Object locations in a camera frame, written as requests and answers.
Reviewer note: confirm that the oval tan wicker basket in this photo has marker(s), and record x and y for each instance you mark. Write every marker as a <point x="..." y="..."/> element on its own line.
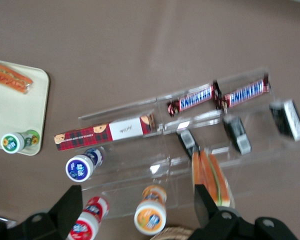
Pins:
<point x="172" y="233"/>

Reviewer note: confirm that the green lid yogurt cup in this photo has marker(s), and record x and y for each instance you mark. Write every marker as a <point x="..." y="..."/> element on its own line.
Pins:
<point x="13" y="142"/>

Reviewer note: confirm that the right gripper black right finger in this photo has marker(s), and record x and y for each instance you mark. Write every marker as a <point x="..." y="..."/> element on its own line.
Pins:
<point x="215" y="225"/>

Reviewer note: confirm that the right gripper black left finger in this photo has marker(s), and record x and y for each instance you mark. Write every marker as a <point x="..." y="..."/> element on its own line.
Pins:
<point x="57" y="220"/>

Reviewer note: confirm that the orange lid yogurt cup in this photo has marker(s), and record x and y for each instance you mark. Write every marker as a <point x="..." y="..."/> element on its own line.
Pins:
<point x="150" y="217"/>

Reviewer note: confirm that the red lid yogurt cup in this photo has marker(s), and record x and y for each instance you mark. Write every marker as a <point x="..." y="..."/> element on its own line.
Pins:
<point x="90" y="220"/>

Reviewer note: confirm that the small black chocolate box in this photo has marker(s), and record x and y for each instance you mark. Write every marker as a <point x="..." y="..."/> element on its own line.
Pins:
<point x="237" y="135"/>
<point x="188" y="142"/>
<point x="287" y="120"/>

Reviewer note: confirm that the clear acrylic stepped stand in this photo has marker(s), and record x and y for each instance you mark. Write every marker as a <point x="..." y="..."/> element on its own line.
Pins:
<point x="140" y="170"/>

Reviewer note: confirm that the red plaid cookie box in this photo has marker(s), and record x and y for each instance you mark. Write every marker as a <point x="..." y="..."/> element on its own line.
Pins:
<point x="102" y="133"/>

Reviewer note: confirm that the cream plastic tray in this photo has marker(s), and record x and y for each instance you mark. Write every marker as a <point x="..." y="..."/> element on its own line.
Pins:
<point x="17" y="115"/>

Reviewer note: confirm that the Snickers chocolate bar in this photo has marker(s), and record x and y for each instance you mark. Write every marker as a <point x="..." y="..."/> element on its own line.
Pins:
<point x="195" y="98"/>
<point x="245" y="93"/>

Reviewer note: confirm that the triangle sandwich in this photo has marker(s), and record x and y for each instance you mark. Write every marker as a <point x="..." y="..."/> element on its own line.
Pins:
<point x="10" y="77"/>
<point x="210" y="180"/>

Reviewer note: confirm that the blue lid yogurt cup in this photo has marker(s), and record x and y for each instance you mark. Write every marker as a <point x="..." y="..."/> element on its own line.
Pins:
<point x="80" y="168"/>

